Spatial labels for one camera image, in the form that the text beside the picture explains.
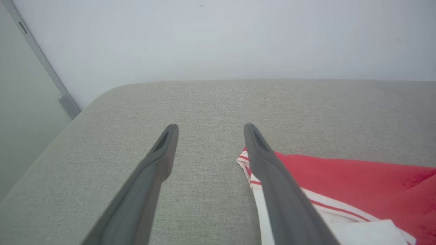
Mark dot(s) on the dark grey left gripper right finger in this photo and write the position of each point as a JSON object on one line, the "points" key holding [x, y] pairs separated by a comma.
{"points": [[286, 204]]}

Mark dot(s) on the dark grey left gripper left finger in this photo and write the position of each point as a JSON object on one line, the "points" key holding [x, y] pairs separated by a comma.
{"points": [[139, 197]]}

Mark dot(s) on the red and white Bulls jersey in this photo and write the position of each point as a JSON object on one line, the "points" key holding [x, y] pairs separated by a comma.
{"points": [[357, 180]]}

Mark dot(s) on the grey corner pipe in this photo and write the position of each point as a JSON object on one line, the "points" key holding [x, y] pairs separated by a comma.
{"points": [[44, 64]]}

